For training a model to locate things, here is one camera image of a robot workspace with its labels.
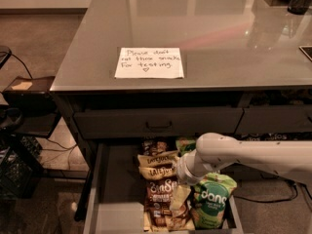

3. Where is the brown sea salt chip bag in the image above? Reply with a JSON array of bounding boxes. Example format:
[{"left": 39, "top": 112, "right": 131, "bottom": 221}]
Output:
[{"left": 144, "top": 177, "right": 190, "bottom": 221}]

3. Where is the open grey middle drawer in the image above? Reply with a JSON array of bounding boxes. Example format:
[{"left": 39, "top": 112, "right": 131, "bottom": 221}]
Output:
[{"left": 83, "top": 143, "right": 244, "bottom": 234}]

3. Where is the yellow late july bag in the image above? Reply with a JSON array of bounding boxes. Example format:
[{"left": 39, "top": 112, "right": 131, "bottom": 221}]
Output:
[
  {"left": 139, "top": 165, "right": 176, "bottom": 180},
  {"left": 137, "top": 151, "right": 178, "bottom": 168}
]

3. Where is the top right drawer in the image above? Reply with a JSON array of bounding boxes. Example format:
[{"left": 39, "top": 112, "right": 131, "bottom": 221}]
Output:
[{"left": 236, "top": 105, "right": 312, "bottom": 134}]

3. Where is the right middle drawer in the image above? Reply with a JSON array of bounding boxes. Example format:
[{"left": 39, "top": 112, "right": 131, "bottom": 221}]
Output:
[{"left": 233, "top": 132, "right": 312, "bottom": 141}]

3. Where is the front yellow Late July bag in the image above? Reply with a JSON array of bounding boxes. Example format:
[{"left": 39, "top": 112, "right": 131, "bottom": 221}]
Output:
[{"left": 139, "top": 165, "right": 176, "bottom": 180}]

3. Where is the closed top left drawer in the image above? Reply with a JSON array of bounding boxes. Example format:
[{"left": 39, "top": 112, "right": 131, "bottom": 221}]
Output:
[{"left": 74, "top": 107, "right": 243, "bottom": 139}]

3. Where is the green dang chip bag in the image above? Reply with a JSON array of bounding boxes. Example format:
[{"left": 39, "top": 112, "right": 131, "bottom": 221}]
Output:
[
  {"left": 191, "top": 173, "right": 237, "bottom": 229},
  {"left": 175, "top": 136, "right": 196, "bottom": 156}
]

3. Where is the dark tablet on counter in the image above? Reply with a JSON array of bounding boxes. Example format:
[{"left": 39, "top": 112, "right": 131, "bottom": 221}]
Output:
[{"left": 299, "top": 46, "right": 312, "bottom": 61}]

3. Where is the front green dang chip bag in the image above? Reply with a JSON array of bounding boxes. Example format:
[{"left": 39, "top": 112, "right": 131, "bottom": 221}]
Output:
[{"left": 191, "top": 173, "right": 237, "bottom": 229}]

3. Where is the black plastic crate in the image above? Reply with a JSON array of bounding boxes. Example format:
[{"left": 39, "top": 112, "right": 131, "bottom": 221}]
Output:
[{"left": 0, "top": 136, "right": 43, "bottom": 199}]

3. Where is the black floor cable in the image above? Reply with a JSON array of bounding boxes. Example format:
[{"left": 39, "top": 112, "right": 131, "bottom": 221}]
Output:
[{"left": 233, "top": 179, "right": 299, "bottom": 204}]

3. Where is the rear green dang chip bag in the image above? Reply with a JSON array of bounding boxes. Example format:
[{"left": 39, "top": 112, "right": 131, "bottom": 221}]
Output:
[{"left": 175, "top": 136, "right": 196, "bottom": 156}]

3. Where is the right bottom drawer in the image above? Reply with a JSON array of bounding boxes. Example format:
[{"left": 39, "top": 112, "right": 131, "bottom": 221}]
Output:
[{"left": 224, "top": 163, "right": 287, "bottom": 181}]

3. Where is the yellow bag at drawer front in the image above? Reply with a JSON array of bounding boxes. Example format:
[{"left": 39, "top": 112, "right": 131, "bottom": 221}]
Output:
[{"left": 143, "top": 212, "right": 195, "bottom": 232}]

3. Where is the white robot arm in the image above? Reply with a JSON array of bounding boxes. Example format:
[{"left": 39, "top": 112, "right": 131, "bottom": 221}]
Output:
[{"left": 176, "top": 133, "right": 312, "bottom": 188}]

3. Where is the black side cart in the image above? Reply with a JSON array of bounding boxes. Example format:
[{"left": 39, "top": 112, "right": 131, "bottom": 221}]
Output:
[{"left": 3, "top": 76, "right": 60, "bottom": 138}]

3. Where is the white handwritten paper note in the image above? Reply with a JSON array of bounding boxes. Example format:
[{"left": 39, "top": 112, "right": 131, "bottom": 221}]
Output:
[{"left": 114, "top": 48, "right": 184, "bottom": 79}]

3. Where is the dark brown rear snack bag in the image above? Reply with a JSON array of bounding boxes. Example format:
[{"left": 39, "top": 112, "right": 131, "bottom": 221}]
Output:
[{"left": 142, "top": 138, "right": 169, "bottom": 156}]

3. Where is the rear yellow Late July bag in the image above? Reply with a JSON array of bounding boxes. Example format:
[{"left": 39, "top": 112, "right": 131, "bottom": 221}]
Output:
[{"left": 137, "top": 151, "right": 178, "bottom": 168}]

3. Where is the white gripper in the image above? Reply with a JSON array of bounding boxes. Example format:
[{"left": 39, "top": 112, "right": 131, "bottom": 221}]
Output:
[{"left": 170, "top": 150, "right": 206, "bottom": 211}]

